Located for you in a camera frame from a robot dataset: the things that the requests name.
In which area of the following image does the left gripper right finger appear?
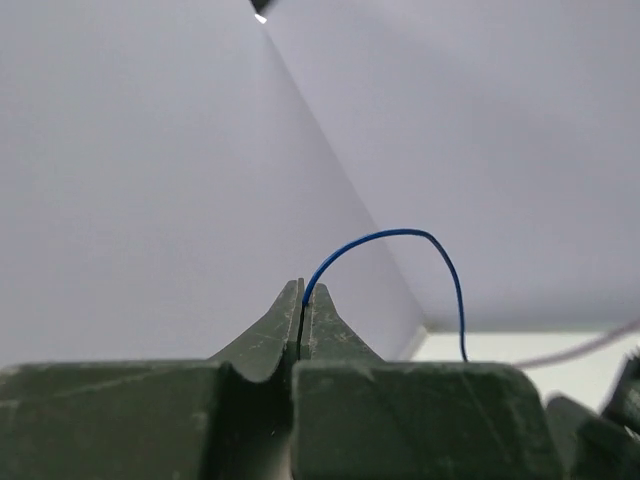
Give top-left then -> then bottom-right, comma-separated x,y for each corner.
298,283 -> 386,480

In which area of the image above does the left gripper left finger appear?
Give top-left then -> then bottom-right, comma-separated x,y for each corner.
209,279 -> 304,479

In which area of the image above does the blue wire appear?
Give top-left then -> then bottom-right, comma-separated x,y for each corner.
302,228 -> 469,362

